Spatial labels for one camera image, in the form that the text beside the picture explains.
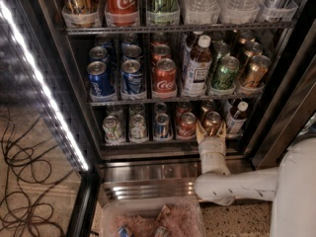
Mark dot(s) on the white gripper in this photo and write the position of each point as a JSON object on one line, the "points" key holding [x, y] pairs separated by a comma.
{"points": [[211, 146]]}

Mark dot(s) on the tea bottle bottom shelf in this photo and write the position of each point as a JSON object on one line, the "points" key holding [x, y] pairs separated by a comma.
{"points": [[236, 117]]}

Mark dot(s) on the front red cola can bottom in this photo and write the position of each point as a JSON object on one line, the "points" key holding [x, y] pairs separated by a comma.
{"points": [[187, 125]]}

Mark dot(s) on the rear blue can bottom shelf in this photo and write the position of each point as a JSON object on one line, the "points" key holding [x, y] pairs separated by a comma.
{"points": [[160, 108]]}

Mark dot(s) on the water bottle shelf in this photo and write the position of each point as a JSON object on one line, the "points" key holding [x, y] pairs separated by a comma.
{"points": [[200, 12], [238, 11]]}

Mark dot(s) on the wire shelf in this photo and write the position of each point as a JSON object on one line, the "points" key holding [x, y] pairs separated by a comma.
{"points": [[174, 100], [178, 28]]}

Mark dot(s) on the middle blue white pepsi can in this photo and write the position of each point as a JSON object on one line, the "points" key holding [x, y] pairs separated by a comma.
{"points": [[132, 52]]}

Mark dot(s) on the blue can shelf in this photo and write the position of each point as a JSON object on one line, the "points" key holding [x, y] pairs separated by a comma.
{"points": [[161, 126], [160, 108]]}

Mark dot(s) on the front green can middle shelf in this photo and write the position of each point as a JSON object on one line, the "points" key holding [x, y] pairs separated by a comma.
{"points": [[225, 73]]}

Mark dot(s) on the middle blue pepsi can left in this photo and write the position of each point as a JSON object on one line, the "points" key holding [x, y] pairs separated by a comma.
{"points": [[98, 53]]}

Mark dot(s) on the top wire shelf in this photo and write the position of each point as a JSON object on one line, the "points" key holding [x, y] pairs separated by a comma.
{"points": [[178, 28]]}

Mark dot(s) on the front blue can bottom shelf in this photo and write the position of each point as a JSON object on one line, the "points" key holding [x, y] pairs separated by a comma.
{"points": [[161, 126]]}

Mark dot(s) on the left water bottle top shelf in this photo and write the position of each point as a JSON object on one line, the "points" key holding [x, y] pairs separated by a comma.
{"points": [[200, 12]]}

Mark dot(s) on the blue white pepsi can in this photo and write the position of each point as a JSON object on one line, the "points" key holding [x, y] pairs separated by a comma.
{"points": [[129, 39], [132, 52], [132, 77]]}

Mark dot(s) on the front white can far left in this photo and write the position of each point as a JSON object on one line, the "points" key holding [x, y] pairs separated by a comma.
{"points": [[113, 130]]}

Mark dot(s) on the front white green can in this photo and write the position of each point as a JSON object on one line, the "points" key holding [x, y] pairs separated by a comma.
{"points": [[137, 127]]}

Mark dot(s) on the rear gold can middle shelf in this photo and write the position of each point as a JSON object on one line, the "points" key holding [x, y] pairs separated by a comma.
{"points": [[245, 36]]}

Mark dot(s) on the front gold can middle shelf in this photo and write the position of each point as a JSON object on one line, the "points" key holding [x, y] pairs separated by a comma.
{"points": [[257, 68]]}

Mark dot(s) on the steel fridge base grille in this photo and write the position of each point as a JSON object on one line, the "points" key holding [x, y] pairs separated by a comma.
{"points": [[182, 177]]}

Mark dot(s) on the rear orange can bottom shelf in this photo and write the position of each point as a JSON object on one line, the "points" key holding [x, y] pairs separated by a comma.
{"points": [[206, 107]]}

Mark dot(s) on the rear tea bottle middle shelf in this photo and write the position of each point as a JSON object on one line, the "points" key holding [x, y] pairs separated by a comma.
{"points": [[190, 41]]}

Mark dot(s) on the green can in bin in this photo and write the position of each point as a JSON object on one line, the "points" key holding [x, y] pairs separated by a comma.
{"points": [[162, 231]]}

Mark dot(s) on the white green can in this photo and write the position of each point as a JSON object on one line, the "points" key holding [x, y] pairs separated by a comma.
{"points": [[137, 127], [136, 109]]}

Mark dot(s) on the rear red coca-cola can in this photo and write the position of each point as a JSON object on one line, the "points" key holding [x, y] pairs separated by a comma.
{"points": [[159, 38]]}

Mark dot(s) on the right closed fridge door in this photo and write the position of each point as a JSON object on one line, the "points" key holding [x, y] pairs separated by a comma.
{"points": [[294, 115]]}

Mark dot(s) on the front tea bottle middle shelf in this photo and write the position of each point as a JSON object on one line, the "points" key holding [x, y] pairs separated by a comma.
{"points": [[198, 66]]}

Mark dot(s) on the rear white green can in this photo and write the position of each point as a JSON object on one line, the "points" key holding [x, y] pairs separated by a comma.
{"points": [[136, 109]]}

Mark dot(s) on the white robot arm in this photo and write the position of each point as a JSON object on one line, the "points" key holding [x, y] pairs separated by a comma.
{"points": [[290, 187]]}

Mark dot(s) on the rear white can far left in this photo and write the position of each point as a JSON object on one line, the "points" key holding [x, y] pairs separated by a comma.
{"points": [[115, 111]]}

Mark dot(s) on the rear blue pepsi can left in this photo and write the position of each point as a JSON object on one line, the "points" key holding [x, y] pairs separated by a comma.
{"points": [[105, 41]]}

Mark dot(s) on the right water bottle top shelf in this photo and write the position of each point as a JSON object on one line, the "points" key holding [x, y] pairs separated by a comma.
{"points": [[238, 11]]}

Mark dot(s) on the rear red can bottom shelf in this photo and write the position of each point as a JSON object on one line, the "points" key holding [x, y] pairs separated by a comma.
{"points": [[181, 108]]}

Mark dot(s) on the front blue white pepsi can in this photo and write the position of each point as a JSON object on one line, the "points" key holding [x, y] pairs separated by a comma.
{"points": [[132, 77]]}

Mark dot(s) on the rear green can middle shelf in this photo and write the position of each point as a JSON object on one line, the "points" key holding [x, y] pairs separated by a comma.
{"points": [[216, 37]]}

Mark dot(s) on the blue can in bin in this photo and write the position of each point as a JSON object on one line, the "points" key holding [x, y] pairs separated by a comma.
{"points": [[123, 231]]}

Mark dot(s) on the front blue pepsi can left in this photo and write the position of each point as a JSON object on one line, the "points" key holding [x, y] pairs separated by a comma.
{"points": [[100, 79]]}

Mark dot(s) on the middle wire shelf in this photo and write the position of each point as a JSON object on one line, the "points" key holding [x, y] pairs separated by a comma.
{"points": [[174, 100]]}

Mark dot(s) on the orange can shelf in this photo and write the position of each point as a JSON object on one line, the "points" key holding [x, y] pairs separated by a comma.
{"points": [[211, 123], [206, 107]]}

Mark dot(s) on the clear plastic bin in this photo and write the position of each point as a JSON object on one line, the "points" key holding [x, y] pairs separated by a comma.
{"points": [[141, 217]]}

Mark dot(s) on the rear blue white pepsi can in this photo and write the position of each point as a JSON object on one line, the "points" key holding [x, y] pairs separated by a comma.
{"points": [[129, 39]]}

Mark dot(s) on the tea bottle shelf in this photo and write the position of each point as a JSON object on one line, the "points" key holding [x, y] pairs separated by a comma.
{"points": [[190, 41], [198, 66], [236, 117]]}

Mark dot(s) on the front red coca-cola can middle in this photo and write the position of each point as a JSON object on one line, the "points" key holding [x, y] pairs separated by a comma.
{"points": [[164, 78]]}

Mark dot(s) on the front orange can bottom shelf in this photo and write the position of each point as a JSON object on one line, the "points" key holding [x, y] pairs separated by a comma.
{"points": [[211, 123]]}

